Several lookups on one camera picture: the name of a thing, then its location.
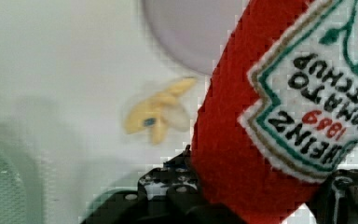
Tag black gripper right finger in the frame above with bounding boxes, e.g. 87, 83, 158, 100
307, 169, 358, 224

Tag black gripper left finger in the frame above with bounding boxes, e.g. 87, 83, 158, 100
80, 147, 246, 224

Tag red plush ketchup bottle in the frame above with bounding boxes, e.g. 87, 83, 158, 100
192, 0, 358, 224

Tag green perforated strainer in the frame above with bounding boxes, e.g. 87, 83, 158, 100
0, 146, 44, 224

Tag plush peeled banana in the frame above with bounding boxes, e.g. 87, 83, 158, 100
124, 77, 197, 145

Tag lavender round plate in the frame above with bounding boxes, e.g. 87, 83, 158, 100
141, 0, 250, 75

